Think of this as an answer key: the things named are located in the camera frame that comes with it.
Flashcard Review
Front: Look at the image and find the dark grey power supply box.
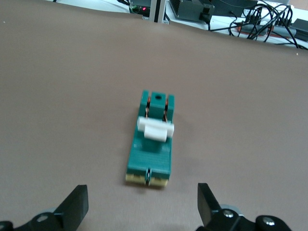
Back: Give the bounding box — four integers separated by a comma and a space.
169, 0, 215, 24

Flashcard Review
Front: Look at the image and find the black power adapter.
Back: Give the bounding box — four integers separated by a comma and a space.
290, 18, 308, 39

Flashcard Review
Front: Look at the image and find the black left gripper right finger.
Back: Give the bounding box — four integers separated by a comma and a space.
196, 182, 293, 231

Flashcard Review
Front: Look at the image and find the circuit board red LED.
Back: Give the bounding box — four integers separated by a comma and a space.
129, 0, 151, 15

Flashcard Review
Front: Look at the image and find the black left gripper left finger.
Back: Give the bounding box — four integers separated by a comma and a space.
0, 184, 89, 231

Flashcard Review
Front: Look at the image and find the black cable tangle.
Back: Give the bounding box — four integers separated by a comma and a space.
228, 0, 308, 50

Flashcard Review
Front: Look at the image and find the grey power strip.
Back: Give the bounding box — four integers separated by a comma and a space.
237, 23, 308, 40

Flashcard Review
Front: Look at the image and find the aluminium camera mount post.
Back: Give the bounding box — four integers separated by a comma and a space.
149, 0, 170, 24

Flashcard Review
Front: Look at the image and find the green terminal block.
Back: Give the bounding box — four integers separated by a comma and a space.
125, 90, 176, 190

